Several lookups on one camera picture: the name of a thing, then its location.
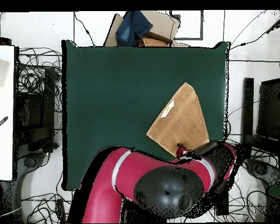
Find tan terry towel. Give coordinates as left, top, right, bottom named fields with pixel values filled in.
left=146, top=82, right=210, bottom=158

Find dark green table cloth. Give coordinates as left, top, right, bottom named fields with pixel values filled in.
left=61, top=39, right=230, bottom=192

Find brown cardboard box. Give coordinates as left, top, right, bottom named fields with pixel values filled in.
left=103, top=10, right=191, bottom=47

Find blue denim jeans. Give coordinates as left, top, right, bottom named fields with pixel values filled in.
left=115, top=10, right=154, bottom=47

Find white side table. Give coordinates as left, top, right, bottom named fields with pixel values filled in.
left=0, top=45, right=16, bottom=181

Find black striped stick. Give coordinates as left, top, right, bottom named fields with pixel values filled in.
left=0, top=115, right=9, bottom=135

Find black metal frame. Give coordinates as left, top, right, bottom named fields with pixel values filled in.
left=239, top=77, right=280, bottom=162
left=13, top=67, right=59, bottom=153

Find black cable tangle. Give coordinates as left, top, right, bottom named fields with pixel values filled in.
left=17, top=46, right=63, bottom=113
left=20, top=189, right=72, bottom=224
left=223, top=100, right=280, bottom=223

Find grey square frame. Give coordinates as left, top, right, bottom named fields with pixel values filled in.
left=170, top=10, right=204, bottom=41

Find black cable with connector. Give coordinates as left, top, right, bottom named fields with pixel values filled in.
left=230, top=10, right=280, bottom=50

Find thin black cable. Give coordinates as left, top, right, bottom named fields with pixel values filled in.
left=73, top=11, right=96, bottom=47

